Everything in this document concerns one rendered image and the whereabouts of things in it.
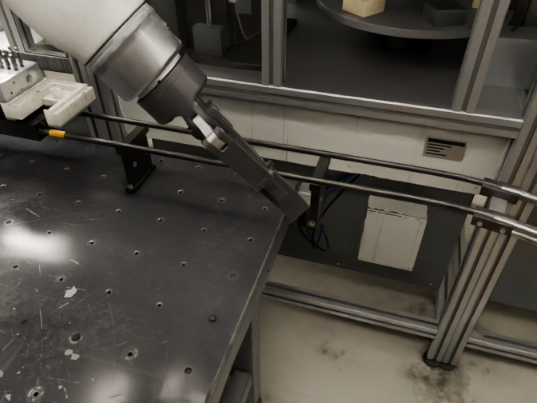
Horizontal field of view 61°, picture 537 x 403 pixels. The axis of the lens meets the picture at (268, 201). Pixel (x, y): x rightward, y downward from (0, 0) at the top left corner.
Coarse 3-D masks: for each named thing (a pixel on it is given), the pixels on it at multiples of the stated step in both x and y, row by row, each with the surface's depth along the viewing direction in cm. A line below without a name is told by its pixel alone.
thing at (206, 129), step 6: (198, 120) 48; (198, 126) 48; (204, 126) 48; (210, 126) 48; (204, 132) 47; (210, 132) 47; (210, 138) 47; (216, 138) 47; (216, 144) 47; (222, 144) 48
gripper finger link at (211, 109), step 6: (210, 108) 50; (216, 108) 50; (216, 114) 50; (222, 120) 50; (228, 126) 51; (192, 132) 50; (228, 132) 52; (234, 132) 51; (198, 138) 51; (204, 138) 51; (234, 138) 52; (240, 144) 52; (246, 150) 52; (252, 156) 53
